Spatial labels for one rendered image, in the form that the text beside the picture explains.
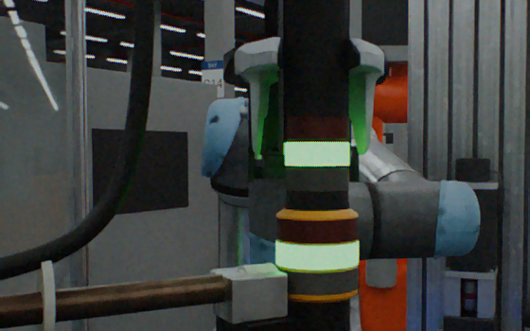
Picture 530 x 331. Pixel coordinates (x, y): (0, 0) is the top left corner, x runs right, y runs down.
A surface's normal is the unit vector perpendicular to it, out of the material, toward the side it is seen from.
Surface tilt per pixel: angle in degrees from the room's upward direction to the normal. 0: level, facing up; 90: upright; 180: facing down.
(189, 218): 90
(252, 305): 90
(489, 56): 90
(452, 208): 70
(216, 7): 90
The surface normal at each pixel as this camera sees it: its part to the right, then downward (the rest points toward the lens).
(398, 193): 0.11, -0.74
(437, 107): -0.32, 0.05
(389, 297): -0.04, 0.05
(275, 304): 0.50, 0.04
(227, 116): 0.11, -0.43
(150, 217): 0.86, 0.03
